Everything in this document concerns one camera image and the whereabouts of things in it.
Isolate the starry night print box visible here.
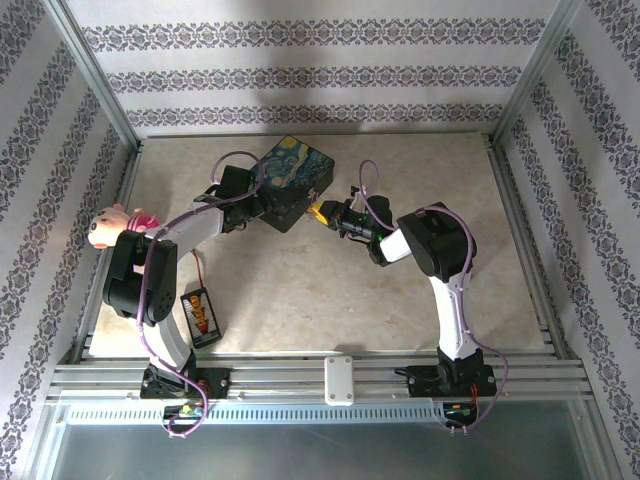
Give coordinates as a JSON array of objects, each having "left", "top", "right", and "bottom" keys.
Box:
[{"left": 258, "top": 135, "right": 336, "bottom": 234}]

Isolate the black device with yellow-red label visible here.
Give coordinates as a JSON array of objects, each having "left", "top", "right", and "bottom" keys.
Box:
[{"left": 179, "top": 287, "right": 224, "bottom": 350}]

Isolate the pink cream plush toy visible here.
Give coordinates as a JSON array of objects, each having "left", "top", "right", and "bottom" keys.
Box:
[{"left": 87, "top": 202, "right": 161, "bottom": 249}]

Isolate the connector board with coloured plugs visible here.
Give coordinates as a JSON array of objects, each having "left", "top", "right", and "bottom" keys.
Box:
[{"left": 163, "top": 402, "right": 211, "bottom": 422}]

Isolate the aluminium back rail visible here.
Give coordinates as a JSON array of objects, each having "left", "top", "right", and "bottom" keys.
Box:
[{"left": 139, "top": 129, "right": 494, "bottom": 141}]

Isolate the aluminium side rail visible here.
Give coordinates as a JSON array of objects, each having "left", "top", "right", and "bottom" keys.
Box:
[
  {"left": 485, "top": 134, "right": 570, "bottom": 362},
  {"left": 73, "top": 142, "right": 145, "bottom": 362}
]

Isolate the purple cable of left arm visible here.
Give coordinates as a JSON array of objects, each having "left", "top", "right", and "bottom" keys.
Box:
[{"left": 139, "top": 152, "right": 265, "bottom": 440}]

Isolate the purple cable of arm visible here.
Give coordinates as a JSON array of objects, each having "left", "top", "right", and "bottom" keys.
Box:
[
  {"left": 358, "top": 159, "right": 511, "bottom": 435},
  {"left": 139, "top": 152, "right": 265, "bottom": 440}
]

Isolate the white plastic rail bracket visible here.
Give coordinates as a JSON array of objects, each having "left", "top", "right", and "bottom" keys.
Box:
[{"left": 323, "top": 355, "right": 357, "bottom": 407}]

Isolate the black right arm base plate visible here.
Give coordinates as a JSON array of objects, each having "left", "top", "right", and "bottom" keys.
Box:
[{"left": 394, "top": 364, "right": 497, "bottom": 400}]

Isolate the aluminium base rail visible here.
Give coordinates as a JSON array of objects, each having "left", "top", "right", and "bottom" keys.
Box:
[{"left": 47, "top": 349, "right": 594, "bottom": 402}]

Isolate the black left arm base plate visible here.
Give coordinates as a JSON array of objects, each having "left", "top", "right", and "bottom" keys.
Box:
[{"left": 140, "top": 366, "right": 232, "bottom": 401}]

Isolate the aluminium frame post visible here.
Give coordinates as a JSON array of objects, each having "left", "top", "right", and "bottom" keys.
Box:
[
  {"left": 43, "top": 0, "right": 142, "bottom": 147},
  {"left": 491, "top": 0, "right": 590, "bottom": 145}
]

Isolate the white slotted cable duct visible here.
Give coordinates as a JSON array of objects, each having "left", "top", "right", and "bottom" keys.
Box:
[{"left": 65, "top": 403, "right": 447, "bottom": 426}]

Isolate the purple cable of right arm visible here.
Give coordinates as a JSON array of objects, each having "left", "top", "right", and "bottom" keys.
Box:
[{"left": 358, "top": 159, "right": 511, "bottom": 435}]

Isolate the connector board with orange wires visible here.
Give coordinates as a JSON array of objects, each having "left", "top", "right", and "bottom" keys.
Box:
[{"left": 442, "top": 399, "right": 482, "bottom": 427}]

